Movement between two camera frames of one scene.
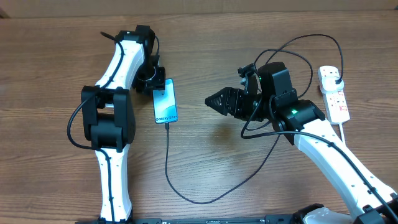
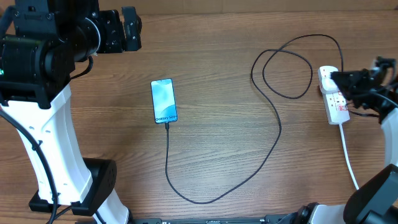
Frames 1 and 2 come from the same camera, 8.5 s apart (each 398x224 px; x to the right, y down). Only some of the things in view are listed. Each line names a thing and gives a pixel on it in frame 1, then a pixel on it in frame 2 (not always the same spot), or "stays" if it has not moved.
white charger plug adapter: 328,84 stays
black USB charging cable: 271,52 stays
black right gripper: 234,109 to 350,78
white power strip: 336,101 stays
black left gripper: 158,84 to 117,43
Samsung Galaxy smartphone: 165,103 stays
